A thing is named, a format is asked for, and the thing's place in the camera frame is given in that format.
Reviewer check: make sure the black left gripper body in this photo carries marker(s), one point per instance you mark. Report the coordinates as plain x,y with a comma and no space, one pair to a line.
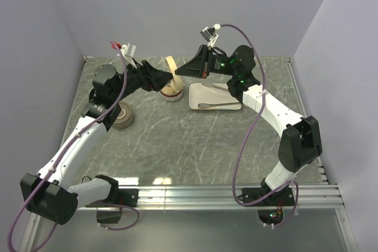
136,79

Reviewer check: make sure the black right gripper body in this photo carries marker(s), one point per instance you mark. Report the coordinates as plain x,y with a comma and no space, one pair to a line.
214,64

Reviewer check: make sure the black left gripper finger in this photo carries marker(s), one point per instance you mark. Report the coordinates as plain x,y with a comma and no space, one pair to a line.
159,79
148,68

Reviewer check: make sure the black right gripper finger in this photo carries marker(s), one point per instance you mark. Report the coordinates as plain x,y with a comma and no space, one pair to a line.
192,68
201,53

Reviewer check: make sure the beige steamed bun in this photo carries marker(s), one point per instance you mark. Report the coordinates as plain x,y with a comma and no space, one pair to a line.
168,90

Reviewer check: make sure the cream round lid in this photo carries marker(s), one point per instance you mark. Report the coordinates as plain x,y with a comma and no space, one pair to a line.
176,82

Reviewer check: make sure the red striped steel tin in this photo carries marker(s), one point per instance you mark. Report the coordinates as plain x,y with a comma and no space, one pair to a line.
173,97

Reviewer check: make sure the metal serving tongs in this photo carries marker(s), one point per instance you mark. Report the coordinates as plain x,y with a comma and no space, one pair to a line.
211,97

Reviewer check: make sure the grey steel tin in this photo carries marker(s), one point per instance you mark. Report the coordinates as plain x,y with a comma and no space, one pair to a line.
125,117

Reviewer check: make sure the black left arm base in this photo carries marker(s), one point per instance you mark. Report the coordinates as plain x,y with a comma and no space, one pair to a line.
122,196

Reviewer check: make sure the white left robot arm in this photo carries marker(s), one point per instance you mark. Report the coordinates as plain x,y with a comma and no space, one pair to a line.
100,113

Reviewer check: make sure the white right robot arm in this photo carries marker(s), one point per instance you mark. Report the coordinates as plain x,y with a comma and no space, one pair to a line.
300,136

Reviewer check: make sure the white rectangular plate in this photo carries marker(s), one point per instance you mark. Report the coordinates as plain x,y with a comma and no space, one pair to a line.
194,90

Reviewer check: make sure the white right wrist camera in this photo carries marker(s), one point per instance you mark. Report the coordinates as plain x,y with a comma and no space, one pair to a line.
210,34

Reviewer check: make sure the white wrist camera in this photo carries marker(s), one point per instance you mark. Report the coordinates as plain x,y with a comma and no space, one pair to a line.
210,34
125,51

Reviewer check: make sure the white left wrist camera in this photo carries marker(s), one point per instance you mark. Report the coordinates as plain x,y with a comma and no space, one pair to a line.
125,51

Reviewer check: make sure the aluminium mounting rail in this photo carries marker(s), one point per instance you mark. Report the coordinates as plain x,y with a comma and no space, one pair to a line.
206,196

